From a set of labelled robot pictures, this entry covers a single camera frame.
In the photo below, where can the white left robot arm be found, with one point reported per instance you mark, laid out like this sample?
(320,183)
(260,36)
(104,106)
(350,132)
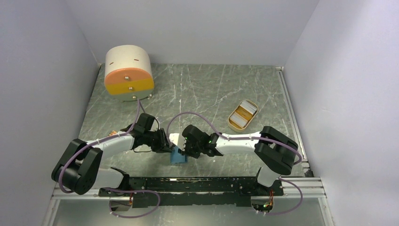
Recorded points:
(77,169)

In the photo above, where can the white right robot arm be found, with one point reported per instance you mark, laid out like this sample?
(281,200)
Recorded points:
(278,152)

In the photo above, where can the beige oval card tray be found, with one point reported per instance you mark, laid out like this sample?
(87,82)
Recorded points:
(243,115)

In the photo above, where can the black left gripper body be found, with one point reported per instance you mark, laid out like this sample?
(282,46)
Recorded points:
(152,139)

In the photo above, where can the stack of credit cards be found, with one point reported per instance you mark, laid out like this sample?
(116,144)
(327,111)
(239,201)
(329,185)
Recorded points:
(244,111)

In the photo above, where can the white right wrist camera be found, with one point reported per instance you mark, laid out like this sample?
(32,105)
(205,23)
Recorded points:
(177,139)

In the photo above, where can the orange patterned card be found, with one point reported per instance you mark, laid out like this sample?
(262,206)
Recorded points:
(113,133)

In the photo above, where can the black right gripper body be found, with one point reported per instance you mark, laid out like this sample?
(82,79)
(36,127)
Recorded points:
(193,150)

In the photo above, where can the aluminium frame rail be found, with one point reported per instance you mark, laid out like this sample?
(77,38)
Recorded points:
(304,201)

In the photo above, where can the cream drawer box orange front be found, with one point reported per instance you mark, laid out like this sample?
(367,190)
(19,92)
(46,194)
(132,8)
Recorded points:
(128,73)

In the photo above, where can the blue leather card holder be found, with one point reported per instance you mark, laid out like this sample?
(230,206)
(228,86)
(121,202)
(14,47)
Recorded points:
(176,157)

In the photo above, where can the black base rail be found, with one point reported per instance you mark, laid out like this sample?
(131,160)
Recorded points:
(145,192)

